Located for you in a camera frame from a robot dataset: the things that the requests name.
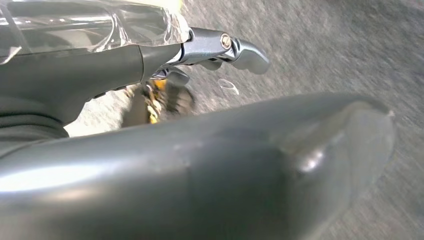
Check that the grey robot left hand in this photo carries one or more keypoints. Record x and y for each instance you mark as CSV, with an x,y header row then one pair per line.
x,y
198,172

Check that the clear plastic film wrap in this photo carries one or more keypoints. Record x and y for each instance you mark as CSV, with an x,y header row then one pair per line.
x,y
82,26

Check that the black robot left foot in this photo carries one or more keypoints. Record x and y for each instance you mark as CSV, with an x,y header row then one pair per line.
x,y
175,99

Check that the small white loop scrap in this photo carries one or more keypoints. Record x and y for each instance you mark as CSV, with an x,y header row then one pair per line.
x,y
232,87

